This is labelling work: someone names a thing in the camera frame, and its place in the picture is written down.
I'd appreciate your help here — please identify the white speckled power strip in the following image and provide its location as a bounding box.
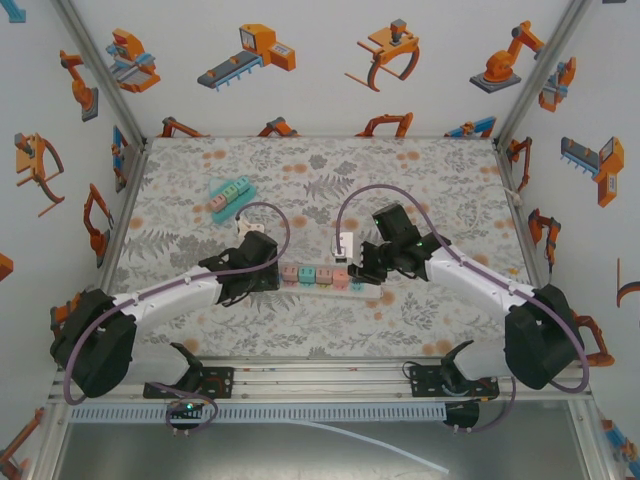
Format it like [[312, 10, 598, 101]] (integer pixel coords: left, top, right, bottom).
[[277, 279, 384, 300]]

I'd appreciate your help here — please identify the teal mountain-shaped power strip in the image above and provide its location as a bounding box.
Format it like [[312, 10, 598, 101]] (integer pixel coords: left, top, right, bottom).
[[208, 174, 258, 226]]

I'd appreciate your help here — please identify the floral table mat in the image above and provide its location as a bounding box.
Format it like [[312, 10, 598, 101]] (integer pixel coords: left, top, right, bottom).
[[102, 135, 546, 359]]

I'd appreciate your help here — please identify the small black controller box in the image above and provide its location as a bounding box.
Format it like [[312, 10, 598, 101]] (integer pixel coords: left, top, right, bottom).
[[442, 402, 481, 434], [166, 398, 206, 435]]

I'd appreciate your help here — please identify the white plastic tube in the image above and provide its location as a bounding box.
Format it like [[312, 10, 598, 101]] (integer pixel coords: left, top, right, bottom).
[[279, 418, 451, 475]]

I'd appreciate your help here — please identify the white power cable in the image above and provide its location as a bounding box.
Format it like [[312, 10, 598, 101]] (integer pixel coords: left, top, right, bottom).
[[467, 183, 524, 231]]

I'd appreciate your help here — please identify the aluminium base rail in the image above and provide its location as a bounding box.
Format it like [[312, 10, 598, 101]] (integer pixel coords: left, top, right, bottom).
[[49, 357, 594, 404]]

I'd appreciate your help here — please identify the aluminium side rail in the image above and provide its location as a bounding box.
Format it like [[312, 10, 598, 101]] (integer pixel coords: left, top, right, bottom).
[[492, 140, 546, 290], [97, 139, 151, 286]]

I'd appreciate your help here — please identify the white slotted cable duct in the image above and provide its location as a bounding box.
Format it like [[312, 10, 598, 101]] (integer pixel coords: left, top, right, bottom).
[[69, 403, 447, 422]]

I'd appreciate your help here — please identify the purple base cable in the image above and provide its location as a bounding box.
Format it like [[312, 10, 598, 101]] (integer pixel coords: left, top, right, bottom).
[[452, 377, 517, 434], [147, 382, 220, 432]]

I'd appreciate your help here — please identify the aluminium frame post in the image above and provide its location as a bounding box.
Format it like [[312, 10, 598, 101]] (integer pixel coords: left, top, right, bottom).
[[492, 0, 595, 147], [52, 0, 151, 151]]

